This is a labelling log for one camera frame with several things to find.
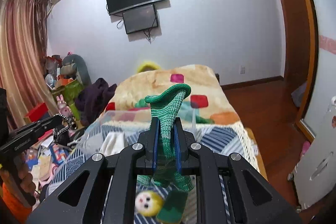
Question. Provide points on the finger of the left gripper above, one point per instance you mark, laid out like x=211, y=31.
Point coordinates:
x=67, y=120

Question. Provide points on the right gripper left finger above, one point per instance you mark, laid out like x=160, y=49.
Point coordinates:
x=147, y=163

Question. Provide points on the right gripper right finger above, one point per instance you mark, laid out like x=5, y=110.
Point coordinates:
x=185, y=163

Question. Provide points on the yellow-haired doll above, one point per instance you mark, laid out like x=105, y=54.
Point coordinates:
x=150, y=207

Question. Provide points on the green knitted glove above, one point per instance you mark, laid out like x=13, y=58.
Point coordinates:
x=165, y=107

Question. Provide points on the person left hand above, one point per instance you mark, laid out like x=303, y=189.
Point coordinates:
x=25, y=177

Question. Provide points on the pink bunny plush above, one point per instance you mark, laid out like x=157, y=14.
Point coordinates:
x=64, y=109

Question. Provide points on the dark purple garment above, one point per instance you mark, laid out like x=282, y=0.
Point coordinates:
x=93, y=100

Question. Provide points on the green cardboard box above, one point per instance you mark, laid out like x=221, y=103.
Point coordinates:
x=69, y=92

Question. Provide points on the clear plastic storage box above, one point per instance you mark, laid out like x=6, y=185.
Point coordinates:
x=147, y=121

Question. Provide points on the navy white patterned cloth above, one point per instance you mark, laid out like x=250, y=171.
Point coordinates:
x=218, y=138

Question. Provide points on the grey plush toy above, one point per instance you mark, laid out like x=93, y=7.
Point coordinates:
x=74, y=65

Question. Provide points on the pink striped curtain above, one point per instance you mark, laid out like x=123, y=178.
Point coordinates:
x=23, y=57

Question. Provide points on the yellow fuzzy item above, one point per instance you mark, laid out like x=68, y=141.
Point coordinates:
x=148, y=66

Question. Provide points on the white suitcase with stickers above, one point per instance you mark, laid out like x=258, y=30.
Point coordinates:
x=314, y=174

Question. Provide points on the brown wooden door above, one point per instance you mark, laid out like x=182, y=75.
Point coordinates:
x=301, y=33

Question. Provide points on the small black wall monitor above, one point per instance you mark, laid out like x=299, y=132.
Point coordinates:
x=142, y=18

